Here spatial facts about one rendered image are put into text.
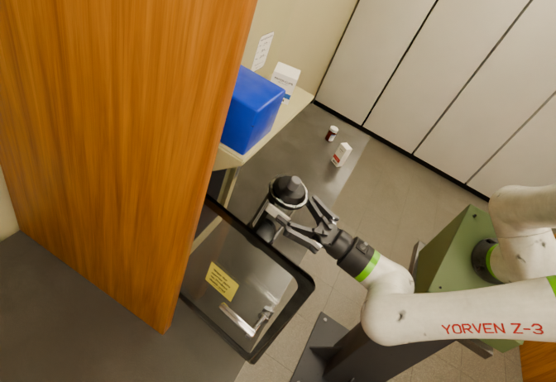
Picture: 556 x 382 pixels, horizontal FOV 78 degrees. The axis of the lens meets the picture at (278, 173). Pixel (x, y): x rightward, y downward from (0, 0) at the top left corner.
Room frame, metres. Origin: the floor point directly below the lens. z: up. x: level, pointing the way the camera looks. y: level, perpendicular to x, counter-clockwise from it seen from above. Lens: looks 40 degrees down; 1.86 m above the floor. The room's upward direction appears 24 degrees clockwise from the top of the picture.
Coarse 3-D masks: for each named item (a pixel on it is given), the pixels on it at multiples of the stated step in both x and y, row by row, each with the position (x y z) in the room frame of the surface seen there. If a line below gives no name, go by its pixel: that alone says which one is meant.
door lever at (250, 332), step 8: (224, 304) 0.34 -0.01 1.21; (224, 312) 0.32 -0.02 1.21; (232, 312) 0.33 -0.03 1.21; (232, 320) 0.32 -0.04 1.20; (240, 320) 0.32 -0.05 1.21; (264, 320) 0.34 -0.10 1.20; (240, 328) 0.31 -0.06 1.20; (248, 328) 0.31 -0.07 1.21; (256, 328) 0.32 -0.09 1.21; (248, 336) 0.30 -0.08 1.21
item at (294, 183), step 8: (280, 176) 0.68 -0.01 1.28; (288, 176) 0.69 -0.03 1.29; (296, 176) 0.67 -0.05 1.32; (280, 184) 0.65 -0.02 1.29; (288, 184) 0.65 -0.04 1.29; (296, 184) 0.64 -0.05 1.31; (280, 192) 0.63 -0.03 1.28; (288, 192) 0.64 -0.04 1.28; (296, 192) 0.65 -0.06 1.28; (304, 192) 0.66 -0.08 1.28; (288, 200) 0.62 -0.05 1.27; (296, 200) 0.63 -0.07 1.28
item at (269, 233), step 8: (272, 184) 0.65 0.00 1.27; (272, 192) 0.62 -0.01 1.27; (280, 200) 0.61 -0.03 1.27; (304, 200) 0.65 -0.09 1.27; (280, 208) 0.61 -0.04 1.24; (272, 216) 0.62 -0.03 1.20; (288, 216) 0.63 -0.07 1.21; (264, 224) 0.62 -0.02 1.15; (272, 224) 0.62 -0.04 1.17; (256, 232) 0.63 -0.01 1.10; (264, 232) 0.62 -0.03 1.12; (272, 232) 0.63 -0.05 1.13; (272, 240) 0.64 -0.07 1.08
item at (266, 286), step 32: (224, 224) 0.40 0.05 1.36; (192, 256) 0.41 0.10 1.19; (224, 256) 0.39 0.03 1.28; (256, 256) 0.37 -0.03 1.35; (192, 288) 0.41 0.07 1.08; (256, 288) 0.36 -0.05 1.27; (288, 288) 0.35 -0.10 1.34; (224, 320) 0.37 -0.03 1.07; (256, 320) 0.35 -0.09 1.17; (288, 320) 0.34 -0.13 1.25; (256, 352) 0.34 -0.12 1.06
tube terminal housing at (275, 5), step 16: (272, 0) 0.63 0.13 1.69; (288, 0) 0.70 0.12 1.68; (256, 16) 0.58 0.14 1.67; (272, 16) 0.65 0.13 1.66; (288, 16) 0.72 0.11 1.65; (256, 32) 0.60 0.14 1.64; (256, 48) 0.62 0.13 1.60; (272, 48) 0.70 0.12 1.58; (272, 64) 0.73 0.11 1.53; (224, 192) 0.75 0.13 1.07
